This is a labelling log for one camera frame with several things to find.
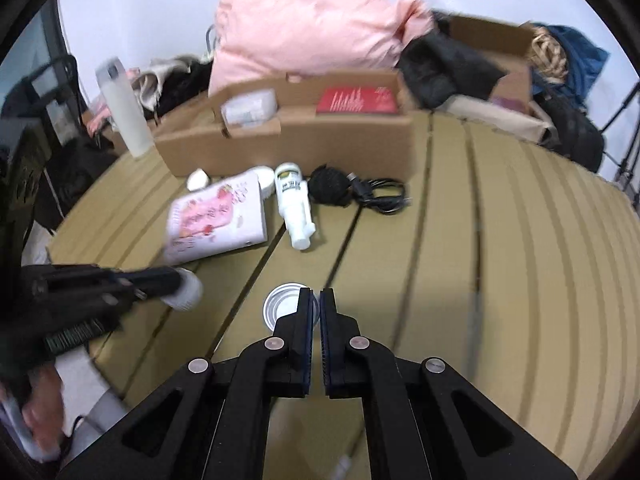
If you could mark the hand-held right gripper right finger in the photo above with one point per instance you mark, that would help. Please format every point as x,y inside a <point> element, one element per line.
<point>325,345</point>

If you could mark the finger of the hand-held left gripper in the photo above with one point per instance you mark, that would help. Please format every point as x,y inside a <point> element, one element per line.
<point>150,282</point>

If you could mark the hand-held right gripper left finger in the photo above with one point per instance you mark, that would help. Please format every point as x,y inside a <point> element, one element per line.
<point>307,345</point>

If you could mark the small white jar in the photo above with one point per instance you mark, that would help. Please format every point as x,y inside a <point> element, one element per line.
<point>191,296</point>

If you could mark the silver metal tin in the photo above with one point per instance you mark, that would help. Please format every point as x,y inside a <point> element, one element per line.
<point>280,306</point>

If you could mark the pink and white book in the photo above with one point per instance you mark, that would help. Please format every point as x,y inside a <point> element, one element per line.
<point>210,220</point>

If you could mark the small white lid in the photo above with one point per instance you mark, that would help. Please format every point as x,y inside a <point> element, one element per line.
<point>198,179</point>

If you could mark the white tube bottle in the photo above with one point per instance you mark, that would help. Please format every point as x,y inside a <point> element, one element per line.
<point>295,200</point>

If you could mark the brown cardboard tray box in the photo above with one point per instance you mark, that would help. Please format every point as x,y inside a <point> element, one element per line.
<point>300,145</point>

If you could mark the person's left forearm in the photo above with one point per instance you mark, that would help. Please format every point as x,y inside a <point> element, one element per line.
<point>14,430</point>

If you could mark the person's left hand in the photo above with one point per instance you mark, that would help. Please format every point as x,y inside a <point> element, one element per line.
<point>44,410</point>

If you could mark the white thermos bottle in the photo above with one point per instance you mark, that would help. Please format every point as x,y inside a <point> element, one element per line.
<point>125,110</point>

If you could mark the black cloth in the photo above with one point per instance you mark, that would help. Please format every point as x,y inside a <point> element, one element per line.
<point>186,86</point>

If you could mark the white plastic container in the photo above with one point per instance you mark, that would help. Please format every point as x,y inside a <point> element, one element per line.
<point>249,107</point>

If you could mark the beige cloth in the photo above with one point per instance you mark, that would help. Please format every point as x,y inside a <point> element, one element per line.
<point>160,75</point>

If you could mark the pink cloth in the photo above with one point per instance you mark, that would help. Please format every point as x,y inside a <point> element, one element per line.
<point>132,75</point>

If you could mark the black cart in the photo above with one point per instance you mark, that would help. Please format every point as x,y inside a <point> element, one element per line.
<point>65,76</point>

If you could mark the red and green box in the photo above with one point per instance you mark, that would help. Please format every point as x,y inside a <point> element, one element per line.
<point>357,100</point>

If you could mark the pink down jacket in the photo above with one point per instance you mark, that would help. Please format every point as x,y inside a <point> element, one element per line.
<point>300,30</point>

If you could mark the black cloth bag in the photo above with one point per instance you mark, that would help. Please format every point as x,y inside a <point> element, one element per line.
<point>445,70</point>

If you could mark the black suitcase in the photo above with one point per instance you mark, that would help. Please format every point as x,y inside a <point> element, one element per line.
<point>575,135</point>

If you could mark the open cardboard box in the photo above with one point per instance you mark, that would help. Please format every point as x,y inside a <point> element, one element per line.
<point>495,35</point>

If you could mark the woven rattan basket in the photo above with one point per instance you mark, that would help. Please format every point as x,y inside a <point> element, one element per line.
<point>546,55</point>

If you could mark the black tripod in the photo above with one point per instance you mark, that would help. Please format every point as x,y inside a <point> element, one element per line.
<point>621,106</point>

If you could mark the blue cloth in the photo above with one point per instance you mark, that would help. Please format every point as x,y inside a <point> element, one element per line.
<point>585,60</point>

